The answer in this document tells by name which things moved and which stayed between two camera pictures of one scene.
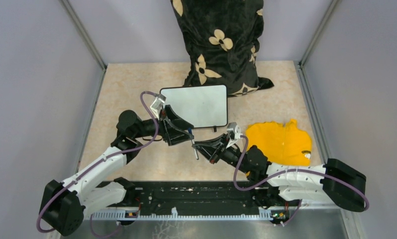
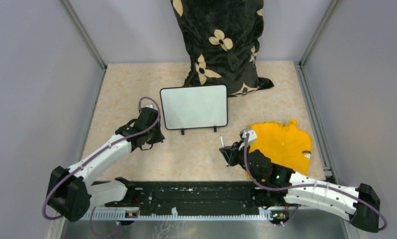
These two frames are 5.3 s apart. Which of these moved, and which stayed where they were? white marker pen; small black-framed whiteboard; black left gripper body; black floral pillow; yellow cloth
Moved: white marker pen; black left gripper body
Stayed: yellow cloth; small black-framed whiteboard; black floral pillow
